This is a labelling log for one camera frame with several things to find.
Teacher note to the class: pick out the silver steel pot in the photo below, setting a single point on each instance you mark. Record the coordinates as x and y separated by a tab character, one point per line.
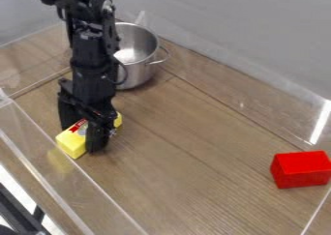
140	54

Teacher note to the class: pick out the clear acrylic enclosure wall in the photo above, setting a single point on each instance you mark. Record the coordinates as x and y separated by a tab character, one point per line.
184	171

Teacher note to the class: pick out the red block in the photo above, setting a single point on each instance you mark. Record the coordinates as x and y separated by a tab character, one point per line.
300	169

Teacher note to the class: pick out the yellow butter block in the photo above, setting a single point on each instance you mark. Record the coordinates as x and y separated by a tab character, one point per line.
71	139

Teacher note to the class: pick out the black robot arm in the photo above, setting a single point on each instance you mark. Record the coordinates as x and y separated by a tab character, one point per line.
89	26

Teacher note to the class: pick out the black table frame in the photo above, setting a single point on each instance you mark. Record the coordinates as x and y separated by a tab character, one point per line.
23	223

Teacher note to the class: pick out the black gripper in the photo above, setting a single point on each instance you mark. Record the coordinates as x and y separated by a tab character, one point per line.
84	99

